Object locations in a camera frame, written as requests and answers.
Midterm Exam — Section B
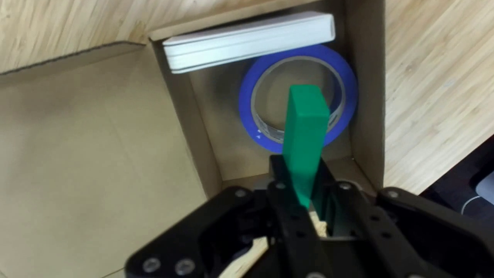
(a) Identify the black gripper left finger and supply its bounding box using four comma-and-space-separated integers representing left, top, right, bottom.
267, 156, 330, 278

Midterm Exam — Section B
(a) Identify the open cardboard box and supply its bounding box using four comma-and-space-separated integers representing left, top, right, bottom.
0, 0, 388, 278

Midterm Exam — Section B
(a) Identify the green block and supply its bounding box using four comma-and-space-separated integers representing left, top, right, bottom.
283, 85, 330, 208

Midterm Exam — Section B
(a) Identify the blue masking tape roll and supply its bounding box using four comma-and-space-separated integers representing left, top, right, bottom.
238, 44, 358, 153

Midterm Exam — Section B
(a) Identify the white yellow small book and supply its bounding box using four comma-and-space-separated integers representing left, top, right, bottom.
162, 10, 337, 74

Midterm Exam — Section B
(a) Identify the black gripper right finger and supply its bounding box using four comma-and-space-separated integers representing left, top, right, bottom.
312, 160, 412, 278

